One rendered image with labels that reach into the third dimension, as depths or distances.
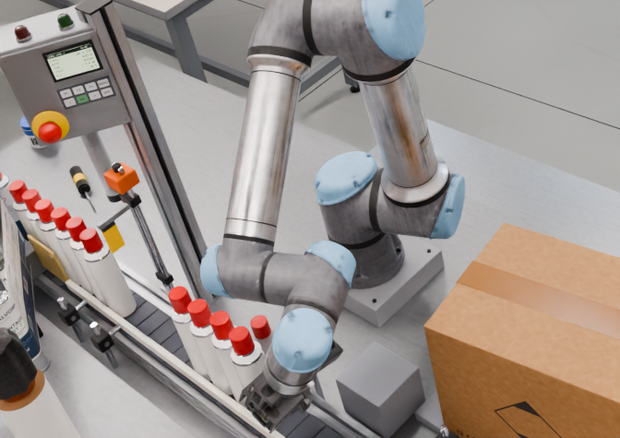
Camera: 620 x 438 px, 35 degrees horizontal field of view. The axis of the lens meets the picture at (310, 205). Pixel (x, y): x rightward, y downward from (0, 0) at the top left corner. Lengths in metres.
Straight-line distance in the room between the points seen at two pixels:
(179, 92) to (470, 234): 0.97
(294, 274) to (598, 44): 2.76
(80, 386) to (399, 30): 0.90
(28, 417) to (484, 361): 0.71
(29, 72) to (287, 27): 0.44
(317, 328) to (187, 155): 1.14
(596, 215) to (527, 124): 1.64
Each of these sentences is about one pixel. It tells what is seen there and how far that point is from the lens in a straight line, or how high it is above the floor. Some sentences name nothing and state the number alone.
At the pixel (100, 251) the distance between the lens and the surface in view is 1.86.
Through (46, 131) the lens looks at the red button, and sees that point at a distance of 1.68.
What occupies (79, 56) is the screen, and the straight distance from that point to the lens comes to 1.64.
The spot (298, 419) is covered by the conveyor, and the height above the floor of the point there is 0.88.
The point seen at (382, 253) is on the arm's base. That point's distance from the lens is 1.83.
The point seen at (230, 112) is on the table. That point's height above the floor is 0.83.
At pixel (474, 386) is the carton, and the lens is 1.49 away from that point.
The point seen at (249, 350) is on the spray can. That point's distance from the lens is 1.57.
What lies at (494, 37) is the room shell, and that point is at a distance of 4.10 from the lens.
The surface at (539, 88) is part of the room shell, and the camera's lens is 3.78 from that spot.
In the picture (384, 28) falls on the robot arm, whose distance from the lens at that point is 1.40.
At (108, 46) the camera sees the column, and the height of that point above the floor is 1.43.
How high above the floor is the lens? 2.19
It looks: 40 degrees down
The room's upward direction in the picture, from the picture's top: 16 degrees counter-clockwise
